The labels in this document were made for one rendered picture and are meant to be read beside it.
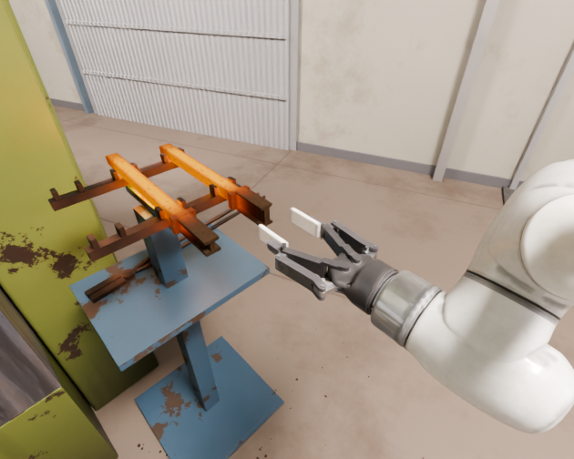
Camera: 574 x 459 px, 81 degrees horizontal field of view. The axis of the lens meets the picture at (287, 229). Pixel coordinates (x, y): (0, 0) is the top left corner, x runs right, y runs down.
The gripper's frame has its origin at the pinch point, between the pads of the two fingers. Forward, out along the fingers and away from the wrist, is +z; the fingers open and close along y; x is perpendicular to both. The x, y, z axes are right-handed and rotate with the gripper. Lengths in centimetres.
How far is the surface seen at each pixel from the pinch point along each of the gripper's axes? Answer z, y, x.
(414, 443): -30, 32, -94
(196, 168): 29.0, -0.6, 1.2
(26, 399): 35, -50, -44
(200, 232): 7.5, -12.4, 1.5
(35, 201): 57, -30, -8
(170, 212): 16.8, -13.0, 1.1
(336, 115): 141, 186, -57
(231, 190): 15.6, -0.5, 1.2
